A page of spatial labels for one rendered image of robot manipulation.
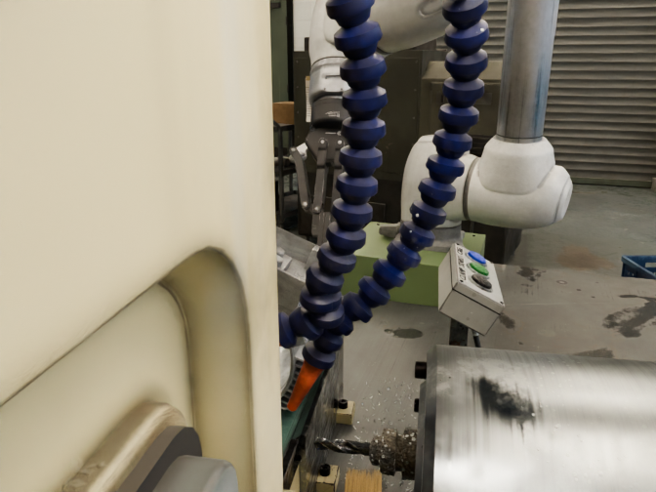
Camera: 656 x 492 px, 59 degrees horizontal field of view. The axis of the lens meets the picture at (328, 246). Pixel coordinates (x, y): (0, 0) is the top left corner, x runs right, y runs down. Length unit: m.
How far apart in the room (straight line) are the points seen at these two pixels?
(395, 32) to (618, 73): 6.38
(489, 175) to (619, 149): 5.92
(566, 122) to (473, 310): 6.44
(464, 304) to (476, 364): 0.39
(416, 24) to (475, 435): 0.61
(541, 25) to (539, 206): 0.37
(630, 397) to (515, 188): 1.01
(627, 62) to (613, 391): 6.84
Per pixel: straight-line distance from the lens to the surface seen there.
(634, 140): 7.27
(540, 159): 1.37
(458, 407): 0.35
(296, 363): 0.70
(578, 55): 7.14
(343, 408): 0.96
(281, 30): 7.73
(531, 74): 1.34
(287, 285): 0.66
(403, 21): 0.84
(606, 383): 0.39
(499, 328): 1.32
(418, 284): 1.38
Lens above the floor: 1.35
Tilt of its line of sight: 18 degrees down
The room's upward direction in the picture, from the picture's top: straight up
